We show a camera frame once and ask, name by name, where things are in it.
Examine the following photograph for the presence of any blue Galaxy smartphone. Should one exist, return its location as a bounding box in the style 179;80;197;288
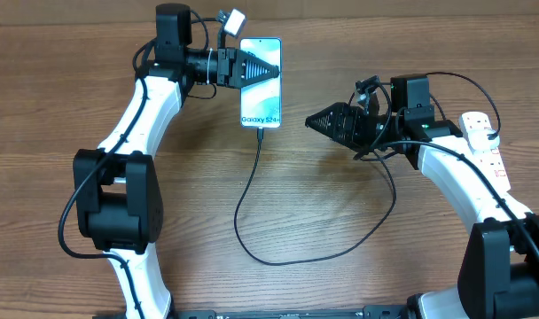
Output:
240;37;282;128

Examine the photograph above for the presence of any black USB charging cable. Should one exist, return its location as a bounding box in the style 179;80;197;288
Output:
233;71;502;267

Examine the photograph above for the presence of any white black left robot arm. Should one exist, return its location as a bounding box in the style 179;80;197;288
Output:
64;3;280;318

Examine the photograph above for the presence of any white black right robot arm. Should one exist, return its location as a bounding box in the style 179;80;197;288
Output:
306;74;539;318

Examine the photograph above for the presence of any white charger adapter plug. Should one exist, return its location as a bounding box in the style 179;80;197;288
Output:
465;128;500;154

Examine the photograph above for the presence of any white power strip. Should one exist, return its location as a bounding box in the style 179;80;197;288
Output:
459;112;511;193

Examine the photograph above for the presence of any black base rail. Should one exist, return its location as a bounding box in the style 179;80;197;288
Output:
167;305;419;319

